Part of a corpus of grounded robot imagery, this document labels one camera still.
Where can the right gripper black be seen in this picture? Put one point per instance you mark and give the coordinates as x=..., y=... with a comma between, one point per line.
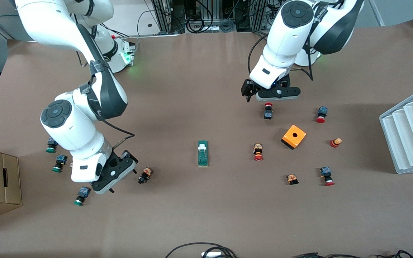
x=124, y=156

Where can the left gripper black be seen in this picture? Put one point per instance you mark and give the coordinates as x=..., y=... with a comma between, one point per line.
x=246, y=88

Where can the green terminal rail block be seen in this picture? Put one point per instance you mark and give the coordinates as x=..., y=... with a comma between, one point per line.
x=203, y=156

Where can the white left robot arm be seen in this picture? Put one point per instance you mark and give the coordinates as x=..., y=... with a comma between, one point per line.
x=292, y=32

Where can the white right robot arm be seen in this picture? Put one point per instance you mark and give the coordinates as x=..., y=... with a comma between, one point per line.
x=70, y=125

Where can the black pushbutton orange contact block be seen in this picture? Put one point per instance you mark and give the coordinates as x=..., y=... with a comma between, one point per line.
x=145, y=175

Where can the red pushbutton black contact block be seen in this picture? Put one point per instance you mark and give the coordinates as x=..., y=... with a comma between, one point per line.
x=268, y=111

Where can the green pushbutton blue contact block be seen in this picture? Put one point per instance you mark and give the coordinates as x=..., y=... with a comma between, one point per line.
x=82, y=196
x=60, y=163
x=50, y=147

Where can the red mushroom button orange block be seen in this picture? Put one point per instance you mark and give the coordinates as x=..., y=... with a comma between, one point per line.
x=258, y=151

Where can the red mushroom button blue block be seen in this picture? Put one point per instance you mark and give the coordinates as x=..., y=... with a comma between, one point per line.
x=322, y=114
x=326, y=175

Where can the small orange contact block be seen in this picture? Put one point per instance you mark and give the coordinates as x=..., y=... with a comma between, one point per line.
x=292, y=178

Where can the red orange button head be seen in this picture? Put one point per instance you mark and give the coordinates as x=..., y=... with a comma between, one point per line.
x=335, y=142

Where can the white mounting plate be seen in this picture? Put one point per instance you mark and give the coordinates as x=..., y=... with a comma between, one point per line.
x=131, y=18

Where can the white ridged tray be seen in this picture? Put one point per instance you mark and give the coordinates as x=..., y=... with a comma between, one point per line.
x=411, y=136

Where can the orange button enclosure box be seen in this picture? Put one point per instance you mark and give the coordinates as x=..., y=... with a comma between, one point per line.
x=292, y=138

